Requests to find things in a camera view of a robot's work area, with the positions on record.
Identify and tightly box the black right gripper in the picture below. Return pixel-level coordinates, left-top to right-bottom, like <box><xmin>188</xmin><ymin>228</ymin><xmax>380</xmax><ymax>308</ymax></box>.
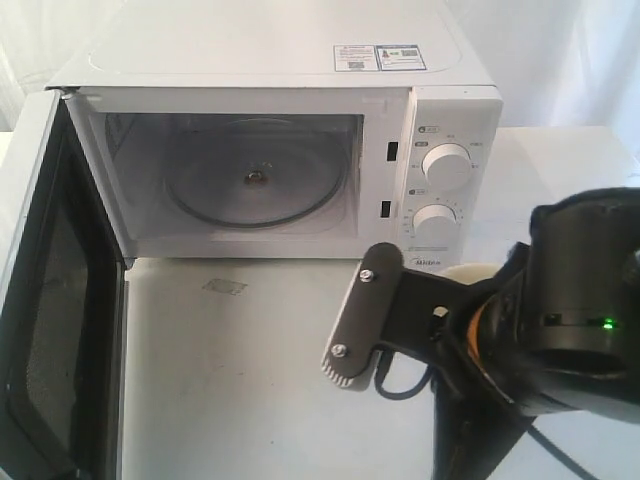
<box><xmin>432</xmin><ymin>242</ymin><xmax>550</xmax><ymax>479</ymax></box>

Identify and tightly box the beige bowl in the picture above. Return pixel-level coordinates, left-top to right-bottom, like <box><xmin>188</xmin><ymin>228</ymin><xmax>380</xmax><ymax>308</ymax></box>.
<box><xmin>438</xmin><ymin>263</ymin><xmax>500</xmax><ymax>285</ymax></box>

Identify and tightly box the white microwave door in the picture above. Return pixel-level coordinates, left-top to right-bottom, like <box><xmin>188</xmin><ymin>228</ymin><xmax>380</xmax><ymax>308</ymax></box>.
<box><xmin>1</xmin><ymin>90</ymin><xmax>128</xmax><ymax>479</ymax></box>

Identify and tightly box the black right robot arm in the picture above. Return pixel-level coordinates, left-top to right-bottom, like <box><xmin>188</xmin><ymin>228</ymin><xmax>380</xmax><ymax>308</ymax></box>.
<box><xmin>433</xmin><ymin>188</ymin><xmax>639</xmax><ymax>479</ymax></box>

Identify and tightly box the white microwave body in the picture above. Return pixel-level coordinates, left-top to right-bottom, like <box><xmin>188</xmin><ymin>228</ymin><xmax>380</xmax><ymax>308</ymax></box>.
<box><xmin>48</xmin><ymin>1</ymin><xmax>503</xmax><ymax>272</ymax></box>

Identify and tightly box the lower white control knob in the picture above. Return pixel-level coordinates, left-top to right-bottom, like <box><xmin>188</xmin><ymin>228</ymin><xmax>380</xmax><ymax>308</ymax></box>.
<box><xmin>412</xmin><ymin>204</ymin><xmax>458</xmax><ymax>243</ymax></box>

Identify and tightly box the white control knob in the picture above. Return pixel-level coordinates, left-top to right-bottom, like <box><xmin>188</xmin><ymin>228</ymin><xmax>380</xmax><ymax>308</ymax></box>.
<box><xmin>412</xmin><ymin>204</ymin><xmax>458</xmax><ymax>243</ymax></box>
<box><xmin>422</xmin><ymin>143</ymin><xmax>472</xmax><ymax>191</ymax></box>

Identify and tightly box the upper white control knob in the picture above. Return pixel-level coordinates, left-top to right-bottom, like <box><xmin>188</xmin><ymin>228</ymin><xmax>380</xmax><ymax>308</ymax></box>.
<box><xmin>422</xmin><ymin>143</ymin><xmax>472</xmax><ymax>191</ymax></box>

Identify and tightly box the clear tape patch on table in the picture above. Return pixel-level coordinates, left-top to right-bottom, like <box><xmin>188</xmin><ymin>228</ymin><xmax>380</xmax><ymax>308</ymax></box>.
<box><xmin>202</xmin><ymin>278</ymin><xmax>247</xmax><ymax>296</ymax></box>

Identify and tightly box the blue white warning sticker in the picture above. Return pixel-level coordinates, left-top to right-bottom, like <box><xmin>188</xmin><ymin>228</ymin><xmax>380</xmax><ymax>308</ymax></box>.
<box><xmin>333</xmin><ymin>44</ymin><xmax>427</xmax><ymax>72</ymax></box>

